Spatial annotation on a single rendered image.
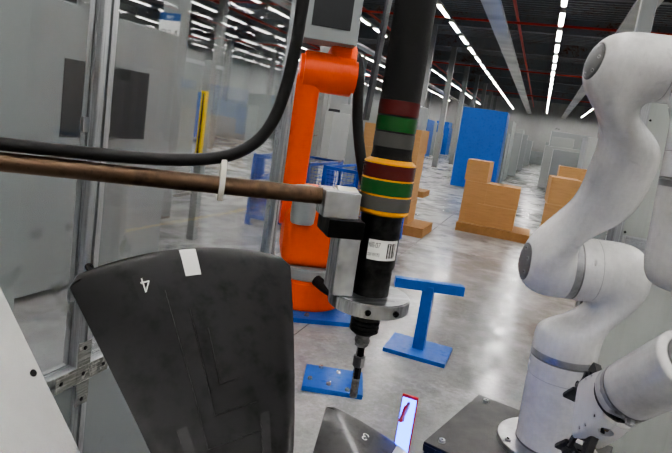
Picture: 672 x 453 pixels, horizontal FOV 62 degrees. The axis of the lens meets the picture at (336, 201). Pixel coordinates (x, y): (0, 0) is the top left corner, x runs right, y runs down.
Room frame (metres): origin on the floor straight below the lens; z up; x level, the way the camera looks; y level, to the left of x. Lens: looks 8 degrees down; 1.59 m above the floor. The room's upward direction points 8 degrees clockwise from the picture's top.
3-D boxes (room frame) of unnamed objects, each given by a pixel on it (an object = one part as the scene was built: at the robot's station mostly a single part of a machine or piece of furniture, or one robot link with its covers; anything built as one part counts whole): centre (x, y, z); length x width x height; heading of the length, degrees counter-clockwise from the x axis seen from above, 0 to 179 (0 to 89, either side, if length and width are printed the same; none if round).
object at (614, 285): (1.03, -0.51, 1.32); 0.19 x 0.12 x 0.24; 87
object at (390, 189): (0.46, -0.04, 1.54); 0.04 x 0.04 x 0.01
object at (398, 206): (0.46, -0.04, 1.52); 0.04 x 0.04 x 0.01
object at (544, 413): (1.02, -0.48, 1.10); 0.19 x 0.19 x 0.18
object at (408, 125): (0.46, -0.04, 1.59); 0.03 x 0.03 x 0.01
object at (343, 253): (0.46, -0.03, 1.48); 0.09 x 0.07 x 0.10; 106
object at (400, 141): (0.46, -0.04, 1.58); 0.03 x 0.03 x 0.01
